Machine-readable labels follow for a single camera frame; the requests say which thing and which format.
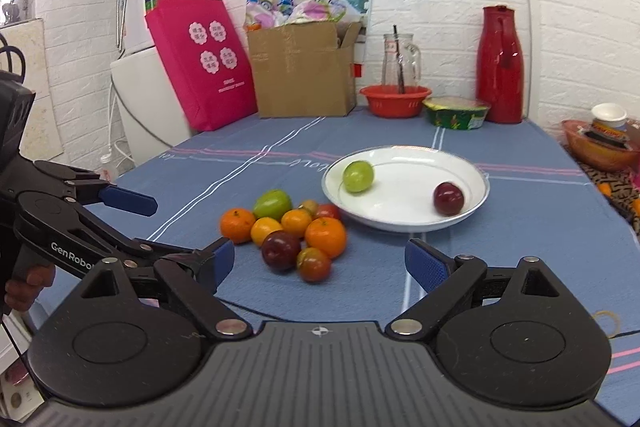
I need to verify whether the orange mandarin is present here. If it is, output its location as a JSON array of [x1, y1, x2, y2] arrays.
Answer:
[[219, 208, 256, 245], [280, 209, 314, 239]]

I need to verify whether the yellow orange small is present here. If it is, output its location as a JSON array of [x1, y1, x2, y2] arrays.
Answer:
[[250, 217, 282, 247]]

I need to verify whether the dark red plum large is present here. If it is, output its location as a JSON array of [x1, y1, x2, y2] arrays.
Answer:
[[433, 182, 465, 217]]

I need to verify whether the green mango-shaped fruit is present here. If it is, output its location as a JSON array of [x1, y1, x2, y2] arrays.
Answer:
[[253, 188, 293, 221]]

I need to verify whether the red-yellow plum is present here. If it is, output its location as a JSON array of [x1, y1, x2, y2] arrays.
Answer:
[[296, 247, 332, 284]]

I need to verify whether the large orange with stem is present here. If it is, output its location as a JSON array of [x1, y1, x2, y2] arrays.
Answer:
[[304, 217, 347, 259]]

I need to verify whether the green apple round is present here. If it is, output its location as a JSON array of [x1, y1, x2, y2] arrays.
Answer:
[[342, 160, 375, 194]]

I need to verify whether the person's left hand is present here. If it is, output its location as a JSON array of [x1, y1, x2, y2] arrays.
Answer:
[[4, 265, 55, 312]]

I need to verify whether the white appliance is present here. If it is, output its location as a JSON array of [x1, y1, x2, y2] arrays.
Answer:
[[111, 0, 193, 166]]

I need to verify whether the white ceramic plate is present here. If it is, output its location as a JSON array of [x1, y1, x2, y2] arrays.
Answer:
[[321, 145, 490, 233]]

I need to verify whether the red apple small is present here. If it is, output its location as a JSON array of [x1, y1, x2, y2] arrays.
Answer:
[[316, 204, 341, 220]]

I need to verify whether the yellow rubber band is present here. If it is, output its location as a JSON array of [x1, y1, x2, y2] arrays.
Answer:
[[592, 310, 622, 339]]

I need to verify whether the green instant noodle bowl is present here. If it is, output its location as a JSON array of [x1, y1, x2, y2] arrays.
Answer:
[[423, 96, 490, 130]]

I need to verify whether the pink tote bag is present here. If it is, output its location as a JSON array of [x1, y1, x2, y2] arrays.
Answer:
[[145, 0, 257, 132]]

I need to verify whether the red plastic basket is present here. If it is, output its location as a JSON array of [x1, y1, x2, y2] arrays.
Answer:
[[360, 84, 432, 119]]

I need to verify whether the orange woven bowl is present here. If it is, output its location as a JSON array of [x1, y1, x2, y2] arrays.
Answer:
[[562, 119, 639, 172]]

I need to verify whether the cardboard box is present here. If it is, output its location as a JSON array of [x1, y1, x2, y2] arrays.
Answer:
[[247, 22, 361, 118]]

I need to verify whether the glass pitcher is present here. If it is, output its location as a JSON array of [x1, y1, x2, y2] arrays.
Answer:
[[382, 25, 422, 94]]

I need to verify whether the red thermos jug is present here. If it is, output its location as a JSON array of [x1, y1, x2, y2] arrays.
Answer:
[[476, 5, 524, 124]]

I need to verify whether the floral cloth in box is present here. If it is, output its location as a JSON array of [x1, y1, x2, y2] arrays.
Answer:
[[244, 0, 363, 31]]

